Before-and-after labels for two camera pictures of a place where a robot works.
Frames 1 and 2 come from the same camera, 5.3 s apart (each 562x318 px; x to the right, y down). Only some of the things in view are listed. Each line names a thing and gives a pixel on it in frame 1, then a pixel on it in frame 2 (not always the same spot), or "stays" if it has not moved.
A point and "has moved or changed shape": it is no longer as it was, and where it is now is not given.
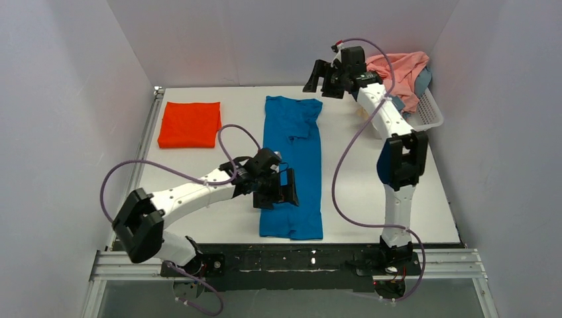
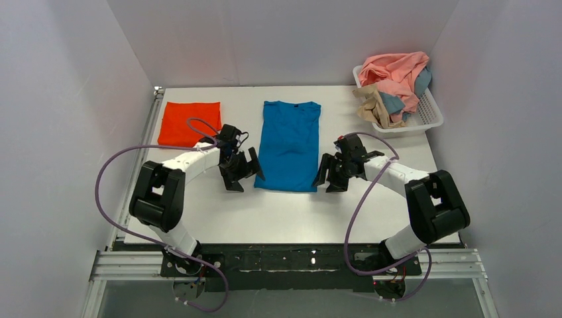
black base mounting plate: [291, 268] stays
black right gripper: [331, 78] -> [337, 167]
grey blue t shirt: [422, 81] stays
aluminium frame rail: [458, 264] stays
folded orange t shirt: [189, 124] stays
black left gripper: [272, 191] -> [239, 165]
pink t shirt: [406, 66] stays
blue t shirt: [292, 130] has moved or changed shape
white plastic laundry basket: [427, 116] stays
